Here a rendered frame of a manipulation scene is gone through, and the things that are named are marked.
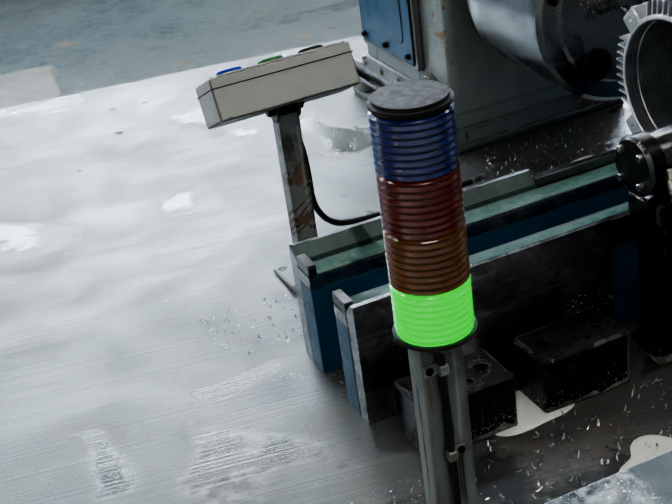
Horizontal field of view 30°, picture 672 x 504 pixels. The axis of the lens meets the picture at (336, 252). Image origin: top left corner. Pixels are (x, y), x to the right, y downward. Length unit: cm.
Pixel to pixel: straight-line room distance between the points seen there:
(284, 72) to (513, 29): 33
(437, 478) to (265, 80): 56
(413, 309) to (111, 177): 106
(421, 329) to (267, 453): 36
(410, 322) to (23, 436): 56
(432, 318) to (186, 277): 71
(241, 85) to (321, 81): 9
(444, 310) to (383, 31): 102
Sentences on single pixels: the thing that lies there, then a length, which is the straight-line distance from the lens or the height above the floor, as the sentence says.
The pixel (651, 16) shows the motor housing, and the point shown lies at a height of 109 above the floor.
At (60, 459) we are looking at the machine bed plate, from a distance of 130.
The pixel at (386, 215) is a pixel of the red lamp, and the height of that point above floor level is 114.
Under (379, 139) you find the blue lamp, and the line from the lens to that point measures 85.
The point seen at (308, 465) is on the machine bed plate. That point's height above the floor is 80.
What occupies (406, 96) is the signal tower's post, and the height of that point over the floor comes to 122.
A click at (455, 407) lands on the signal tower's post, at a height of 96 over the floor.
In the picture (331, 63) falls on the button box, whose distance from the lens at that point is 142.
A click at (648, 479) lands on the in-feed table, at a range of 97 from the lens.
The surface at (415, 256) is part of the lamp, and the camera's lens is 88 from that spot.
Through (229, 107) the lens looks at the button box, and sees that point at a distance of 138.
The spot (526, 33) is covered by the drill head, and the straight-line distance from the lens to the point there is 156.
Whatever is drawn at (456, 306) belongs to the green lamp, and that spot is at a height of 106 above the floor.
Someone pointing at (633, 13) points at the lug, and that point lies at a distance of 141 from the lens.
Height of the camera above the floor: 152
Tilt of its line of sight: 27 degrees down
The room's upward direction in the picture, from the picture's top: 8 degrees counter-clockwise
